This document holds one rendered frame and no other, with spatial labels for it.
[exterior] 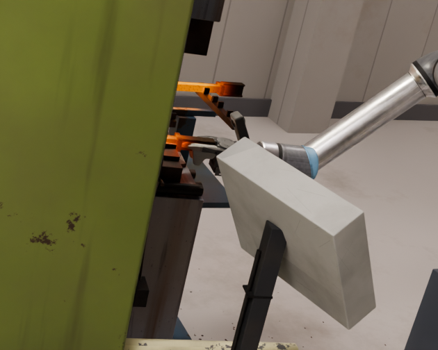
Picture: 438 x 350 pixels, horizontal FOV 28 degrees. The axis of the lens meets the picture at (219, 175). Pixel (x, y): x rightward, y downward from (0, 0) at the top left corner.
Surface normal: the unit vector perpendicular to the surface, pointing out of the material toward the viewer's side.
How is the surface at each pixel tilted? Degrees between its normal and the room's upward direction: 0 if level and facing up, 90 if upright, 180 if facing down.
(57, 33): 90
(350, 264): 90
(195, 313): 0
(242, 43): 90
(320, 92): 90
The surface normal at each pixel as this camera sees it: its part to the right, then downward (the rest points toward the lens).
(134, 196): 0.24, 0.44
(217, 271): 0.21, -0.90
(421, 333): -0.87, 0.01
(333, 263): -0.76, 0.54
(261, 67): 0.44, 0.44
